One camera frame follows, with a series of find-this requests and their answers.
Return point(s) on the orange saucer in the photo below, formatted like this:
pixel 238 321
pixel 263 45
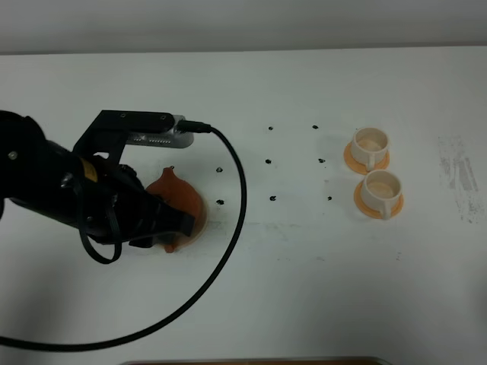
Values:
pixel 361 168
pixel 371 212

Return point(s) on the far orange saucer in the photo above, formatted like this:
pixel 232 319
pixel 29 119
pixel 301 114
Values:
pixel 361 168

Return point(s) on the far white teacup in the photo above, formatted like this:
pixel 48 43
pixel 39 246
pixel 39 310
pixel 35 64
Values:
pixel 369 147

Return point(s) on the white teacup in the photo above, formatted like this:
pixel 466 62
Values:
pixel 369 147
pixel 380 192

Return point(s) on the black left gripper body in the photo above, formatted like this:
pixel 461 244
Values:
pixel 104 200

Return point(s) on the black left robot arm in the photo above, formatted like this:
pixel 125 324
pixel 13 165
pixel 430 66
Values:
pixel 29 175

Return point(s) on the near white teacup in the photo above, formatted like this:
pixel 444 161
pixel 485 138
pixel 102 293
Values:
pixel 380 192

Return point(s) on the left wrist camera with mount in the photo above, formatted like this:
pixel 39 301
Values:
pixel 112 130

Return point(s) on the brown teapot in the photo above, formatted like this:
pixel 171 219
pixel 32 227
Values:
pixel 179 194

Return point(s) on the near orange saucer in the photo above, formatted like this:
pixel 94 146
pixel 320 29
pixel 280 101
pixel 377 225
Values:
pixel 371 212

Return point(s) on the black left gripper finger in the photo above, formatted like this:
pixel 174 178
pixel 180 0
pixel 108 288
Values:
pixel 170 220
pixel 152 239

